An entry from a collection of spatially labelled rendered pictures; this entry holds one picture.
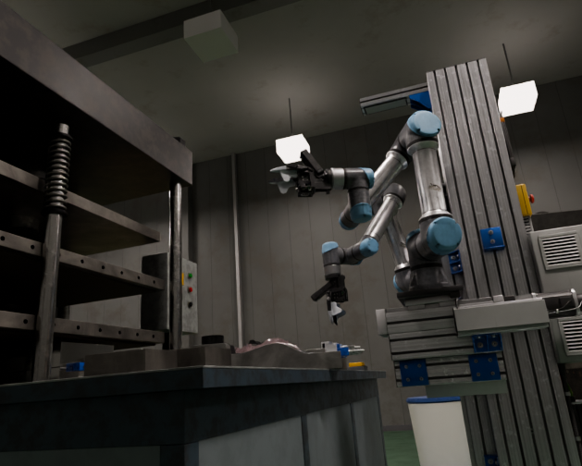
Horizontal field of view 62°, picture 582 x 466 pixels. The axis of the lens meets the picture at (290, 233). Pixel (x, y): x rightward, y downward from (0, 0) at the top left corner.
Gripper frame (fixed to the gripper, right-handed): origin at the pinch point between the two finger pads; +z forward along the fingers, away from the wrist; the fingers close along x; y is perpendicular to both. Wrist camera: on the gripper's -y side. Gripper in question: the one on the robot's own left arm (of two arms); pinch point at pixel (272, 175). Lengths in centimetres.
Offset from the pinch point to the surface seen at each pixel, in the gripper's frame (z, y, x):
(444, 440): -135, 86, 218
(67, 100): 72, -36, 4
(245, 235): -28, -303, 679
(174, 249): 41, -10, 81
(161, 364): 33, 67, -23
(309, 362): -9, 61, 19
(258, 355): 7, 57, 22
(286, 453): 3, 88, -3
